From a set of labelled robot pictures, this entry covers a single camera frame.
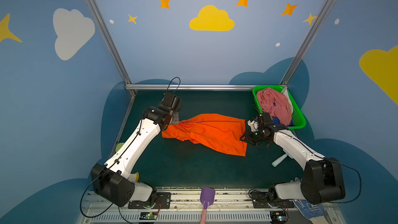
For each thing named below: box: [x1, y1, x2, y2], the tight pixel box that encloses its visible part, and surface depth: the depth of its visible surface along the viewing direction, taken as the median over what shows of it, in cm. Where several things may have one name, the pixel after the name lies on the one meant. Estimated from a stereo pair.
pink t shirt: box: [256, 87, 293, 126], surface depth 106 cm
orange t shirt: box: [161, 113, 248, 157], surface depth 98 cm
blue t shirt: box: [272, 116, 295, 127], surface depth 100 cm
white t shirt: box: [281, 86, 294, 115], surface depth 109 cm
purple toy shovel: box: [200, 186, 216, 224], surface depth 76 cm
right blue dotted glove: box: [292, 199, 328, 224], surface depth 73 cm
